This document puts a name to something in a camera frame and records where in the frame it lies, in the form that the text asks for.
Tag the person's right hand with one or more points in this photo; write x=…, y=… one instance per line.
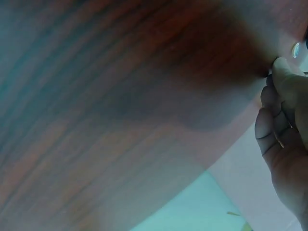
x=291, y=149

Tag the person's right fingers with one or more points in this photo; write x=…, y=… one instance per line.
x=270, y=122

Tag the person's right thumb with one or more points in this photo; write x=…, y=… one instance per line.
x=287, y=77

